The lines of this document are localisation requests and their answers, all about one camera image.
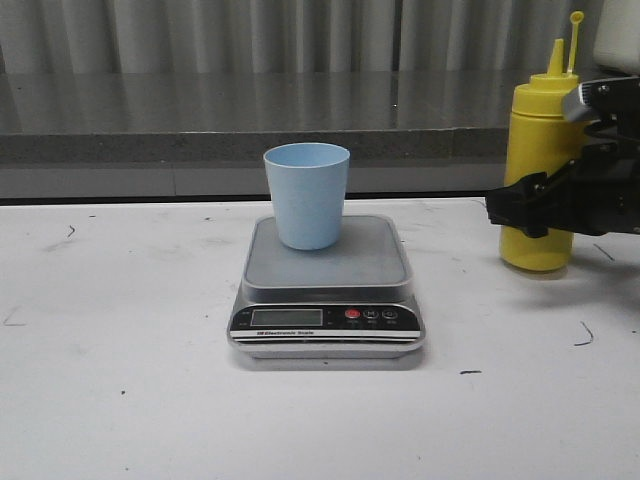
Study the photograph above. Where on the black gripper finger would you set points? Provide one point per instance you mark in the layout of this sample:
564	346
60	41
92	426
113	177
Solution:
536	203
600	98

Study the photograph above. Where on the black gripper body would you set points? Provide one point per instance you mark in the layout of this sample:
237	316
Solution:
608	177

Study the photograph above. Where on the yellow squeeze bottle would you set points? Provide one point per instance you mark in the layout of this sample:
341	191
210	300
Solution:
540	140

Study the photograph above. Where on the light blue plastic cup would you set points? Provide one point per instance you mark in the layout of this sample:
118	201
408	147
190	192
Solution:
307	183

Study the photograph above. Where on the silver electronic kitchen scale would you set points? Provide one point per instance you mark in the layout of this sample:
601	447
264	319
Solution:
353	300

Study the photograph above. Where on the white container in background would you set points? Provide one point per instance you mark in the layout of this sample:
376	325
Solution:
616	45

